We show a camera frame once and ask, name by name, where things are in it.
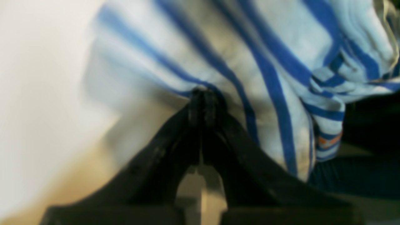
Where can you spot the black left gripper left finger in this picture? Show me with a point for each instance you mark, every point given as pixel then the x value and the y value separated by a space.
pixel 144 191

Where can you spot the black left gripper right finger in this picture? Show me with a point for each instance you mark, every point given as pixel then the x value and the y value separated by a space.
pixel 257 190

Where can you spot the blue white striped T-shirt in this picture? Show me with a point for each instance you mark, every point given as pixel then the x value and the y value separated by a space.
pixel 284 69

